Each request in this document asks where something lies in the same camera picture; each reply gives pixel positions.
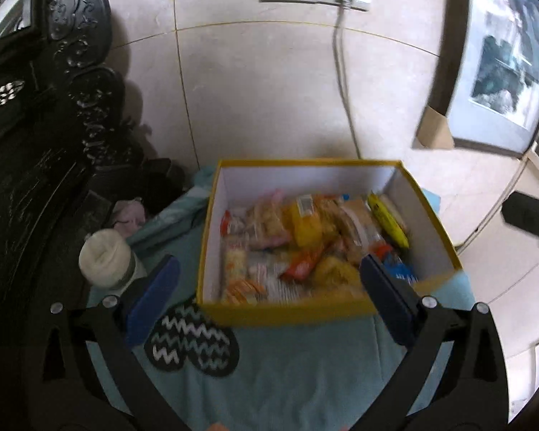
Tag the orange white snack packet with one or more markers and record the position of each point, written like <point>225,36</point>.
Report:
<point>301,263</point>

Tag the grey printed snack packet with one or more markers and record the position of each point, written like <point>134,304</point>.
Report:
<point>266,269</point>

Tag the yellow cardboard box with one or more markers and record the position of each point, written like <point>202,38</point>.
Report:
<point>323,233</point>

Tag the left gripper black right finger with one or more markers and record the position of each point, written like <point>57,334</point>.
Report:
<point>472,393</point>

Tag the framed lotus painting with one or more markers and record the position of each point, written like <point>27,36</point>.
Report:
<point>486,84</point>

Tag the yellow snack bar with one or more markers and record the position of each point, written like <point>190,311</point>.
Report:
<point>387,221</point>

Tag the yellow cake snack bag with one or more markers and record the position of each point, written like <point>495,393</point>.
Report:
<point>306,222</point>

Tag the white lidded cup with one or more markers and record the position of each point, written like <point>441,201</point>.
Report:
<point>107,262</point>

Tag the cardboard corner protector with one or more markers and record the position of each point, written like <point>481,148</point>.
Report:
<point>434,131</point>

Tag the light blue tablecloth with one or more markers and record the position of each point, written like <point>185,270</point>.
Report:
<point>313,376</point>

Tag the blue snack packet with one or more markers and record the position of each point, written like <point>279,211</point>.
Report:
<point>398,269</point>

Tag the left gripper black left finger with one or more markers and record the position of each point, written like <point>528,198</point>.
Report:
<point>117,324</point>

